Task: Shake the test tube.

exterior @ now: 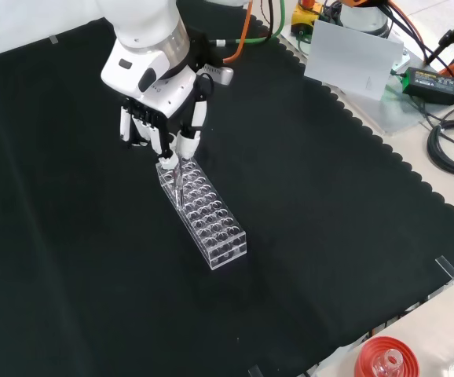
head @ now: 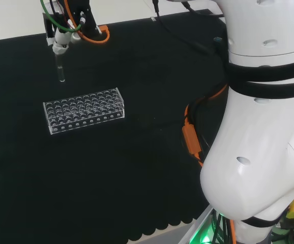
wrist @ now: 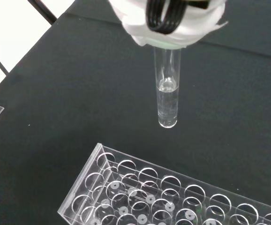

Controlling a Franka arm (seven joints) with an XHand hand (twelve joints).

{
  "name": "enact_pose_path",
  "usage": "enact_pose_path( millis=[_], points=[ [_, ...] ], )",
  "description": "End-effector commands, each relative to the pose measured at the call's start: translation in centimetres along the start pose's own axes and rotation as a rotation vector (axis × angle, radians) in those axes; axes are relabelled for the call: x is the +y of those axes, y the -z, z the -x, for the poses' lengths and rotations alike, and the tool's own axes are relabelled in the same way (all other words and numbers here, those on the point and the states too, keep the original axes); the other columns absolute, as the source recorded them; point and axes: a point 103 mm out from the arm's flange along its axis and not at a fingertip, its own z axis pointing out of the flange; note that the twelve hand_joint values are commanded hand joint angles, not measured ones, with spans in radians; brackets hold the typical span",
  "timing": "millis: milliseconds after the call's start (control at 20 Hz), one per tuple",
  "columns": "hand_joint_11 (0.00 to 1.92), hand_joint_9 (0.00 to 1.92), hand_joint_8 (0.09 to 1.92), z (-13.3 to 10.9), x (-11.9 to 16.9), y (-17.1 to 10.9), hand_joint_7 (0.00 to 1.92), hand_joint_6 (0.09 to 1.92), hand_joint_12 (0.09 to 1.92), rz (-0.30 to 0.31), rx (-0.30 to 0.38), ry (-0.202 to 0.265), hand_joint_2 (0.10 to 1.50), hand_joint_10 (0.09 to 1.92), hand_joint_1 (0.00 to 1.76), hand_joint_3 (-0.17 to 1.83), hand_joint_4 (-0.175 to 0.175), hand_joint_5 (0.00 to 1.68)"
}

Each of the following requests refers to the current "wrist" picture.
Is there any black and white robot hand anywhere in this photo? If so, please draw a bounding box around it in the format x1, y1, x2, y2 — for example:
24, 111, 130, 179
108, 0, 229, 50

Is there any clear plastic test tube rack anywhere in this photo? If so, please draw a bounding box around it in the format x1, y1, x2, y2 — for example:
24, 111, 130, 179
57, 142, 271, 225

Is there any black bench cloth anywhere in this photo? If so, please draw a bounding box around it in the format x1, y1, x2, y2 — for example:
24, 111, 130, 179
0, 0, 271, 225

